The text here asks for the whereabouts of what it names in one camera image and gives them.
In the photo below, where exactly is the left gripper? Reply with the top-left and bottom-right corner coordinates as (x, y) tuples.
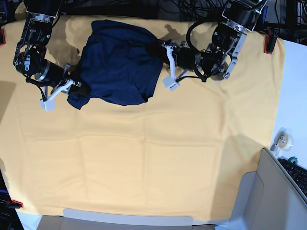
(147, 40), (201, 81)

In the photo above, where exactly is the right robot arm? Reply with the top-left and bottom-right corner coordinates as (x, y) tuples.
(13, 0), (91, 102)

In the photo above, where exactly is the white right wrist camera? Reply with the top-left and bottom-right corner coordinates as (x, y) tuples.
(40, 99), (56, 112)

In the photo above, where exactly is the clear tape dispenser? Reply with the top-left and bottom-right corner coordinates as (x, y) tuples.
(270, 127), (293, 153)

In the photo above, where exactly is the cardboard box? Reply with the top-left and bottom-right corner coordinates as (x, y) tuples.
(37, 208), (216, 230)
(228, 148), (307, 230)

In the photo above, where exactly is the green tape roll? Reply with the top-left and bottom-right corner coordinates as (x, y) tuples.
(288, 156), (298, 164)

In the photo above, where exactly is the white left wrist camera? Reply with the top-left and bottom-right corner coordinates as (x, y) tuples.
(163, 75), (180, 91)

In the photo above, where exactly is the black keyboard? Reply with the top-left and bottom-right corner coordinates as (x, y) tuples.
(278, 159), (307, 196)

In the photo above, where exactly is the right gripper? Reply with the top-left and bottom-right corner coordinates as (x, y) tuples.
(35, 61), (90, 100)

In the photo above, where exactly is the red black clamp bottom left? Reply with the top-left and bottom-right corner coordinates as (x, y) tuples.
(4, 200), (24, 209)

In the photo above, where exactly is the red black clamp top left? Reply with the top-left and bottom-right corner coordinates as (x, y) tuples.
(0, 28), (6, 46)

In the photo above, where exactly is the yellow table cloth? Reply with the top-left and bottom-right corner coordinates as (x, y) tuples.
(0, 20), (285, 221)

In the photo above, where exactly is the cardboard box bottom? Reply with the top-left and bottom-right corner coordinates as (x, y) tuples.
(37, 208), (216, 230)

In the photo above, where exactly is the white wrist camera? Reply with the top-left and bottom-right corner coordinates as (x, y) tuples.
(163, 75), (180, 91)
(40, 99), (56, 112)

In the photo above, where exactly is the red black clamp top right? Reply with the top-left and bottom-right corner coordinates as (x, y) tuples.
(264, 28), (279, 55)

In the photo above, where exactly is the red black clamp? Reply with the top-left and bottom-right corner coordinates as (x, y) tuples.
(264, 28), (279, 55)
(4, 200), (24, 209)
(0, 28), (6, 46)

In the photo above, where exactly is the cardboard box right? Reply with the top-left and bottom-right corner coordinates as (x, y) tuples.
(228, 148), (307, 230)

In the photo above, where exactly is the navy blue long-sleeve shirt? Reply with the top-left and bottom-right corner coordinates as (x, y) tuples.
(67, 20), (164, 109)

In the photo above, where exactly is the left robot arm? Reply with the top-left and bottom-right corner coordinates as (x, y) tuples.
(147, 0), (267, 90)

